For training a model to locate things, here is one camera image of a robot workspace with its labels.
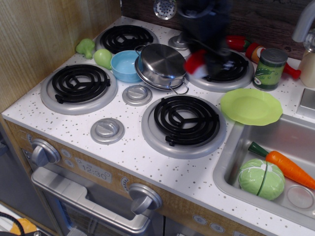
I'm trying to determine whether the cream toy milk bottle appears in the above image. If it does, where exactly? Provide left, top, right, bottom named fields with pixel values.
left=298, top=50, right=315, bottom=88

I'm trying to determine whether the front right black burner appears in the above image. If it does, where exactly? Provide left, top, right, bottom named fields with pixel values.
left=141, top=95, right=226, bottom=159

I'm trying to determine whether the red toy ketchup bottle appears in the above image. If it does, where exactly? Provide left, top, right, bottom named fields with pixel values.
left=245, top=43, right=301, bottom=79

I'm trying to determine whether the back left black burner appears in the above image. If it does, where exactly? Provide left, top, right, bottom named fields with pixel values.
left=95, top=25, right=159, bottom=54

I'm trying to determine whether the green toy pear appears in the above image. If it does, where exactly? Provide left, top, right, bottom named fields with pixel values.
left=94, top=49, right=112, bottom=70

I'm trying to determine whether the back right black burner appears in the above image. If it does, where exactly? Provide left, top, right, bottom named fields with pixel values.
left=186, top=50, right=254, bottom=93

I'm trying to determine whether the front left black burner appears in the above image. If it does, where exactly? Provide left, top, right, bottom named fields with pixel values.
left=40, top=64, right=118, bottom=115

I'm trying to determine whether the grey oven dial right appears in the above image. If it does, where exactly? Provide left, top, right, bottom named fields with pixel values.
left=128, top=183, right=162, bottom=215

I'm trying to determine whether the grey oven dial left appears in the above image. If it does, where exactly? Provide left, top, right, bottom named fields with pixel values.
left=31, top=138, right=61, bottom=167

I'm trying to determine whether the grey oven door handle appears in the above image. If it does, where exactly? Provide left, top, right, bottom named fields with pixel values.
left=31, top=167, right=151, bottom=236

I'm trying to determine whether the yellow object bottom left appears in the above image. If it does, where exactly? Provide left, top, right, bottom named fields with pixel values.
left=10, top=218, right=37, bottom=235

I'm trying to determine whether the black cable bottom left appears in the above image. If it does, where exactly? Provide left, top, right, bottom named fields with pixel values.
left=0, top=211, right=25, bottom=236

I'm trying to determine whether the stainless steel sink basin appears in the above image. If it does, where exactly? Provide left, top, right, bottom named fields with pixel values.
left=213, top=115, right=315, bottom=229

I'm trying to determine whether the stainless steel toy pot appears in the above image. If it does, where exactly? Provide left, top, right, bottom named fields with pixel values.
left=134, top=43, right=189, bottom=95

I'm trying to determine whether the green toy cabbage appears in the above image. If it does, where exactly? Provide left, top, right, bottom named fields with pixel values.
left=238, top=158, right=285, bottom=201

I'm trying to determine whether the light green plastic plate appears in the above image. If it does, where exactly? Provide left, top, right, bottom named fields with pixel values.
left=220, top=88, right=283, bottom=126

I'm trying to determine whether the grey oven dial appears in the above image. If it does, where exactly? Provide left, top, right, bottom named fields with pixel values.
left=31, top=138, right=61, bottom=167
left=128, top=183, right=162, bottom=215

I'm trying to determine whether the green toy broccoli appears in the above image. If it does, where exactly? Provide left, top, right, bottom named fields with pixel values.
left=76, top=38, right=95, bottom=59

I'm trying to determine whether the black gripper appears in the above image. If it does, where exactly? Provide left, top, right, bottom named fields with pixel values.
left=179, top=11, right=231, bottom=77

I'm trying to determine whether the silver toy faucet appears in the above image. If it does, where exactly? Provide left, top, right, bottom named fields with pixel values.
left=292, top=0, right=315, bottom=53

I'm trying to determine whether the grey stovetop knob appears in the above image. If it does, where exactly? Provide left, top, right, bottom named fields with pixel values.
left=122, top=85, right=153, bottom=106
left=90, top=118, right=125, bottom=145
left=168, top=33, right=188, bottom=51

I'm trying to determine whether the grey stovetop knob back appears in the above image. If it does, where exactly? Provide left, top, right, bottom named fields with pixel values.
left=168, top=33, right=188, bottom=51

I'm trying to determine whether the green toy peas can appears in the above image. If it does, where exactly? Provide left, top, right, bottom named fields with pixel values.
left=252, top=48, right=288, bottom=91

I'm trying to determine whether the grey stovetop knob middle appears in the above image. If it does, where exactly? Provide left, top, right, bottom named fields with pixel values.
left=122, top=85, right=153, bottom=106

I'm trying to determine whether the red toy chili pepper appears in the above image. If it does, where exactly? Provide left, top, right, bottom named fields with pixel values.
left=225, top=35, right=251, bottom=52

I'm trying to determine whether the hanging metal strainer ladle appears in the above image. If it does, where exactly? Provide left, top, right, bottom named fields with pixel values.
left=153, top=0, right=177, bottom=20

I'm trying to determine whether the red and white toy sushi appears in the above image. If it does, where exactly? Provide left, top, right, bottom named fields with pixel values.
left=184, top=49, right=208, bottom=78

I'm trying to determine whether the black burner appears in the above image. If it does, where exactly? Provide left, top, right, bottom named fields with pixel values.
left=40, top=64, right=118, bottom=115
left=186, top=50, right=254, bottom=93
left=141, top=95, right=226, bottom=159
left=95, top=25, right=159, bottom=54

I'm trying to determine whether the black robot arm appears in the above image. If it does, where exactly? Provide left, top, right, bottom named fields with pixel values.
left=178, top=0, right=232, bottom=76

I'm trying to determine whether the orange toy carrot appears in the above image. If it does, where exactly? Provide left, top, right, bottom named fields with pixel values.
left=248, top=142, right=315, bottom=190

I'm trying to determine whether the grey stovetop knob front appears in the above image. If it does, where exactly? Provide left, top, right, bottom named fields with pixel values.
left=90, top=118, right=125, bottom=145

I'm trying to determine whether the light blue plastic bowl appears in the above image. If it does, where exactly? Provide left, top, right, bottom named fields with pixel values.
left=111, top=50, right=141, bottom=83

